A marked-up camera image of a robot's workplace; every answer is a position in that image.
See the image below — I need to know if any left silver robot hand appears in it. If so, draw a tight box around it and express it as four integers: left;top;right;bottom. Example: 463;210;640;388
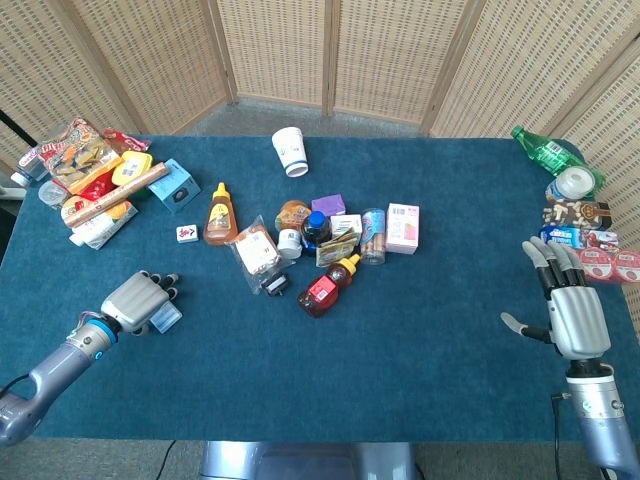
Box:
99;269;182;337

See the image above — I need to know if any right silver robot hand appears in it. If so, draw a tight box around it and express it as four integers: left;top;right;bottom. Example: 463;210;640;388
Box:
500;236;613;362

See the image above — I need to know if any light blue box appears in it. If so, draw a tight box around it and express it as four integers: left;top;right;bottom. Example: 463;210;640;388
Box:
148;298;183;335

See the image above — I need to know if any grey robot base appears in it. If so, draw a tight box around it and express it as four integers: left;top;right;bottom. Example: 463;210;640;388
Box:
199;440;417;480

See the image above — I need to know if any green bowl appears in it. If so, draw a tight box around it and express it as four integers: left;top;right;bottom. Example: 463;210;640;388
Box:
110;150;154;202

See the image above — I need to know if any red lidded yogurt cup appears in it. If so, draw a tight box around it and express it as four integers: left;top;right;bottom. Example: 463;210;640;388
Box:
613;249;640;287
575;247;617;283

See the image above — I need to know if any orange juice carton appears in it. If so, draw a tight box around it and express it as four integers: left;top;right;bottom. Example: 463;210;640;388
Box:
68;199;140;251

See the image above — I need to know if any blue snack packet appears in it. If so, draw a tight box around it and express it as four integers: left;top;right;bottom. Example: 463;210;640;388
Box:
539;225;620;252

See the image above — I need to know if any brown chocolate biscuit box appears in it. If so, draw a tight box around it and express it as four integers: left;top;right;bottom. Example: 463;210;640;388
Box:
541;199;614;233

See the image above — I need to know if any brown paper roll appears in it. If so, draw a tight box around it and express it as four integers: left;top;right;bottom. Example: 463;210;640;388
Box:
64;161;173;230

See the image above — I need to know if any light honey bottle yellow cap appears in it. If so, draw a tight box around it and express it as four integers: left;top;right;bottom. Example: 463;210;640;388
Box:
203;181;241;247

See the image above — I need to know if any red foil bag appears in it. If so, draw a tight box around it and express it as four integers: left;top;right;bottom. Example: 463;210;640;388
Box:
74;171;119;202

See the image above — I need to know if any blue speaker box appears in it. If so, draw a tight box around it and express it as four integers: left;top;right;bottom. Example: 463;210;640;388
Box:
147;158;202;214

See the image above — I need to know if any sandwich in clear bag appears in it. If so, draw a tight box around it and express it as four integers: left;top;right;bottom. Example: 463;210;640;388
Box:
224;214;283;296

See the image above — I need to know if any clear plastic cup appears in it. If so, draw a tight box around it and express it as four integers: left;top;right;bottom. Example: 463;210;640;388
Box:
36;179;72;211

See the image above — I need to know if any white lidded clear jar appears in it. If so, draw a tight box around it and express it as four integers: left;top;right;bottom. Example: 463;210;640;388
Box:
545;165;599;203

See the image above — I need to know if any black power adapter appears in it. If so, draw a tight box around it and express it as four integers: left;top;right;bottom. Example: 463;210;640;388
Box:
259;272;291;298

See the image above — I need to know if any clear snack bag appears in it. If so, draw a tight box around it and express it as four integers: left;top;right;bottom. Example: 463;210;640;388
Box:
36;117;123;196

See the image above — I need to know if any red snack packet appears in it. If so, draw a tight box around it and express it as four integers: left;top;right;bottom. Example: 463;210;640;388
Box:
101;128;152;154

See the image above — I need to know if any small white plastic cup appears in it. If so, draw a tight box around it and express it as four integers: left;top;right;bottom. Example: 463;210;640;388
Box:
276;227;304;260

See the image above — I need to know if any green plastic bottle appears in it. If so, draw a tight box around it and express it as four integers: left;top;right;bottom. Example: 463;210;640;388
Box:
510;124;607;188

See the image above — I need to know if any orange jelly cup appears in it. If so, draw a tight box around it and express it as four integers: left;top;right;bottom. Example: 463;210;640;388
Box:
275;199;313;233

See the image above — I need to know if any dark honey bottle yellow cap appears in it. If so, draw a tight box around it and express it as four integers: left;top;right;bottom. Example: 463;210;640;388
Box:
297;252;363;320

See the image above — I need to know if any blue table cloth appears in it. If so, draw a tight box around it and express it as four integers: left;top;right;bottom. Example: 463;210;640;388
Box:
0;133;637;443

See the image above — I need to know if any cola bottle blue cap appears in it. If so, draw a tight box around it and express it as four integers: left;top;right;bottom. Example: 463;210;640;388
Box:
300;210;333;254

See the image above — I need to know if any pink cardboard box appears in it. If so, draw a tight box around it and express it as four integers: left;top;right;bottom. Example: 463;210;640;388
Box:
384;202;421;256

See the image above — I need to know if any yellow sachet packet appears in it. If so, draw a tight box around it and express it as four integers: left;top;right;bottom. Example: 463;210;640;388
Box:
315;226;363;269

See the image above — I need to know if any white paper cup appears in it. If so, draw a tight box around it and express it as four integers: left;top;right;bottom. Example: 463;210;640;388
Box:
271;126;310;179

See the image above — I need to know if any purple box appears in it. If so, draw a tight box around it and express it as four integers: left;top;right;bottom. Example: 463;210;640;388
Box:
310;192;348;219

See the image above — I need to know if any clear jar of biscuit sticks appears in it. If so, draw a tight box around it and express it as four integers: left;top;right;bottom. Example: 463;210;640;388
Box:
360;207;388;266

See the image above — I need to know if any small white box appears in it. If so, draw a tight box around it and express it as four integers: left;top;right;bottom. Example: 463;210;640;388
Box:
329;213;364;239

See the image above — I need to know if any black cable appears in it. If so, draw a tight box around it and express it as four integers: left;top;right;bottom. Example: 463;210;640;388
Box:
549;391;572;480
156;439;178;480

